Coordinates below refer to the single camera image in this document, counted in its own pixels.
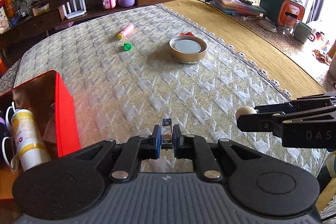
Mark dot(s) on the yellow table runner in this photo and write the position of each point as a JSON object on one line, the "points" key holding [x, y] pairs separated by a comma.
{"points": [[279, 67]]}

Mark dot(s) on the white yellow bottle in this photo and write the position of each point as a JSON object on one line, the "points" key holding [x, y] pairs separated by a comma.
{"points": [[30, 146]]}

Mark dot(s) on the red metal tin box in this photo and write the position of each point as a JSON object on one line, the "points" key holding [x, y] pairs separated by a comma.
{"points": [[47, 97]]}

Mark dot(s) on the beige egg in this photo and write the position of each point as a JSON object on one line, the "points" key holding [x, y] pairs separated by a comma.
{"points": [[245, 110]]}

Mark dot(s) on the green orange toaster box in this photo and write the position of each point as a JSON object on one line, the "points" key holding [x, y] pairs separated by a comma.
{"points": [[277, 11]]}

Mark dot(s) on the pink yellow tube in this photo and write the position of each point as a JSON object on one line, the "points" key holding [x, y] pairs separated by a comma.
{"points": [[125, 31]]}

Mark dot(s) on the quilted beige table mat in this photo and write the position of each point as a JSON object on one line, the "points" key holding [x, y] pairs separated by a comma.
{"points": [[119, 94]]}

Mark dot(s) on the cereal box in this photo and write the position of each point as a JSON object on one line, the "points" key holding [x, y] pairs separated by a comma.
{"points": [[4, 23]]}

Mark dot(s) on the white sunglasses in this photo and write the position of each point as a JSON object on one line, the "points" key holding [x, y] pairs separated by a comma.
{"points": [[8, 150]]}

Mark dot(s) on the green small toy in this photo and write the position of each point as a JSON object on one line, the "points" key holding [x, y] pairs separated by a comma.
{"points": [[127, 46]]}

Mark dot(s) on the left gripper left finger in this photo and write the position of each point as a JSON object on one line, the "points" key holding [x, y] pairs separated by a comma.
{"points": [[135, 150]]}

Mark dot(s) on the white router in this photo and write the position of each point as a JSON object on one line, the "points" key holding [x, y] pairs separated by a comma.
{"points": [[74, 8]]}

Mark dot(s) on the green mug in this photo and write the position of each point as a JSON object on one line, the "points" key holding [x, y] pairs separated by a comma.
{"points": [[303, 32]]}

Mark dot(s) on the silver nail clipper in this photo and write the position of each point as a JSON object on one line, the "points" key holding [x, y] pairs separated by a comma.
{"points": [[166, 134]]}

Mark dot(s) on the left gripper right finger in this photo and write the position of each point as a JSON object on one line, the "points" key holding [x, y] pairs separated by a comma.
{"points": [[200, 152]]}

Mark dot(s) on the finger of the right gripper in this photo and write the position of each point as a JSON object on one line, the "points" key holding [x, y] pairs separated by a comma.
{"points": [[300, 104], [272, 122]]}

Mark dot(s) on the wooden tv cabinet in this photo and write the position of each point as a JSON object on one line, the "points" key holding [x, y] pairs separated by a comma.
{"points": [[54, 15]]}

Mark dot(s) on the round gold tin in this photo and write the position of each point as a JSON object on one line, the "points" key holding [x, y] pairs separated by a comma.
{"points": [[187, 49]]}

